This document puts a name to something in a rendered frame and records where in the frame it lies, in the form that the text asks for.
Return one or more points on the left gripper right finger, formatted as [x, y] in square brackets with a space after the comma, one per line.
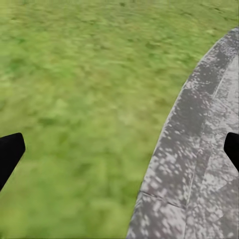
[231, 148]

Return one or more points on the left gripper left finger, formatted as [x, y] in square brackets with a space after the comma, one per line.
[11, 149]

